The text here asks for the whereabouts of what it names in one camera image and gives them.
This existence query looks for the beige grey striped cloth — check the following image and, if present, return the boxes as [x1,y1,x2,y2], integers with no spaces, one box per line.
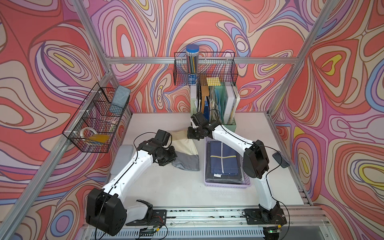
[171,130,200,172]

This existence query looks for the navy cloth yellow stripe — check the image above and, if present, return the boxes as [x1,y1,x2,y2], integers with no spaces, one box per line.
[208,141,240,176]

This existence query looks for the lilac perforated plastic basket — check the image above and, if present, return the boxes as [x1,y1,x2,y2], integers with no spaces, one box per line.
[203,137,252,189]

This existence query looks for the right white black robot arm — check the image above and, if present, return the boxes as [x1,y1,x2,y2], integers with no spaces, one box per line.
[187,113,280,212]

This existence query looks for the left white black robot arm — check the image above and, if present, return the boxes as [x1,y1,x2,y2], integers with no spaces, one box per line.
[86,130,177,236]

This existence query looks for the yellow card in basket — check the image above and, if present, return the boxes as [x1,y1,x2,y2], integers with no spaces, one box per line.
[87,134,110,145]

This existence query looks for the books and folders in organizer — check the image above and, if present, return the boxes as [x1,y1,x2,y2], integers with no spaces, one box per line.
[191,83,241,125]

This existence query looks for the pale grey flat case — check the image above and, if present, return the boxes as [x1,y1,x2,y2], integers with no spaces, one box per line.
[110,145,134,176]

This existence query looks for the mint green file organizer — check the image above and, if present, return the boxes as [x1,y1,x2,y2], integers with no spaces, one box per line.
[190,82,238,133]

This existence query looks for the yellow sticky note pad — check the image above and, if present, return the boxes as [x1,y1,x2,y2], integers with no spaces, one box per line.
[206,77,222,87]

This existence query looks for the grey blue sponge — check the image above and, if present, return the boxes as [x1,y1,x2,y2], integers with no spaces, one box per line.
[111,86,131,108]

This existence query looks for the blue pencil tube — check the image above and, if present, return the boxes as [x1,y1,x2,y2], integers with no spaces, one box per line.
[186,44,200,85]

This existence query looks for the clear tape roll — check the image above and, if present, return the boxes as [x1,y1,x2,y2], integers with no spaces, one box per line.
[80,127,98,140]

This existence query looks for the small dark grey flat case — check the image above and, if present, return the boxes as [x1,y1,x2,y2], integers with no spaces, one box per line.
[273,151,291,169]

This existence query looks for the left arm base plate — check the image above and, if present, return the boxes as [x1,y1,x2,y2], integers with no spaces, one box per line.
[125,200,168,226]

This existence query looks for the black wire basket on back wall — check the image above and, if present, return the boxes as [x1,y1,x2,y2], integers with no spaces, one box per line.
[174,51,239,86]

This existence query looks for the black wire basket on wall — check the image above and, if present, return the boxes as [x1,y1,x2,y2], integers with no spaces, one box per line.
[62,83,131,153]
[174,51,239,86]

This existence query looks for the black wire basket on left wall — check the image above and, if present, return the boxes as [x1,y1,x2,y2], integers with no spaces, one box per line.
[62,83,131,153]

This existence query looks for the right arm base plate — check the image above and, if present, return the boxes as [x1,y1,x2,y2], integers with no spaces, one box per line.
[243,208,288,226]

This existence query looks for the aluminium front rail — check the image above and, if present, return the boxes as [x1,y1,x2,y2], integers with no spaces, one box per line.
[77,205,338,240]

